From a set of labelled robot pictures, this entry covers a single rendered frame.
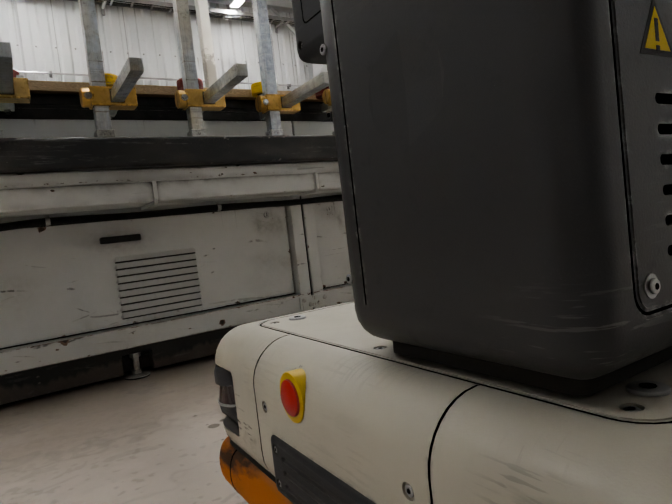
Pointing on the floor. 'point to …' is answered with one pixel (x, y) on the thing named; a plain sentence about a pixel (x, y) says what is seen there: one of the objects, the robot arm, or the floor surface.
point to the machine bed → (155, 260)
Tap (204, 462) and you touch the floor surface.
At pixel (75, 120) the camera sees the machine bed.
